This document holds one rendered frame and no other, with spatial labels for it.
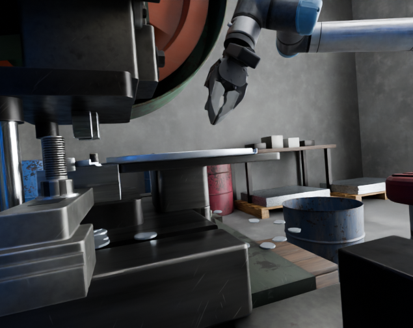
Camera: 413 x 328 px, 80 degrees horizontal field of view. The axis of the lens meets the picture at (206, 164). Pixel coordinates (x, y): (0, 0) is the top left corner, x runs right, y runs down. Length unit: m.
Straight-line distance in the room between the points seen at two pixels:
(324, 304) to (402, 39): 0.69
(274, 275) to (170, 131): 3.57
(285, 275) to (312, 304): 0.05
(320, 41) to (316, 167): 4.34
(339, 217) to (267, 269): 1.09
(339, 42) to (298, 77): 4.26
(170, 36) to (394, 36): 0.61
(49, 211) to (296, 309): 0.21
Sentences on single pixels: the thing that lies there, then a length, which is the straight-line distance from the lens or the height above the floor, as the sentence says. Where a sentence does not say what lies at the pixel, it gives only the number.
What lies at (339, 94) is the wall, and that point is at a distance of 5.62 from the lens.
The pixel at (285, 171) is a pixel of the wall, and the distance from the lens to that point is 4.61.
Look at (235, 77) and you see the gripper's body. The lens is 0.59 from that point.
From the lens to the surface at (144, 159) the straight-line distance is 0.27.
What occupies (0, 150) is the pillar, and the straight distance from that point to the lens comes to 0.34.
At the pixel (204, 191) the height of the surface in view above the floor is 0.73.
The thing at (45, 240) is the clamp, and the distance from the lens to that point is 0.18.
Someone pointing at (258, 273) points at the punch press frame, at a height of 0.65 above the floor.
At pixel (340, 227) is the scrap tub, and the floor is 0.39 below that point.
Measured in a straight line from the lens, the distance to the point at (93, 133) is 0.40.
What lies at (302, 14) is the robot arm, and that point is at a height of 1.08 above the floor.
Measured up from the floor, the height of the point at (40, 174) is 0.78.
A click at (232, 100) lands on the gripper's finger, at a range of 0.58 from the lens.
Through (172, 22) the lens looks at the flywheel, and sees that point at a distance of 0.91.
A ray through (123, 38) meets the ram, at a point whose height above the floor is 0.94.
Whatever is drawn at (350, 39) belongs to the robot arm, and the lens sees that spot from 0.80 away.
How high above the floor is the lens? 0.78
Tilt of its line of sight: 1 degrees down
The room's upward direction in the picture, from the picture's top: 4 degrees counter-clockwise
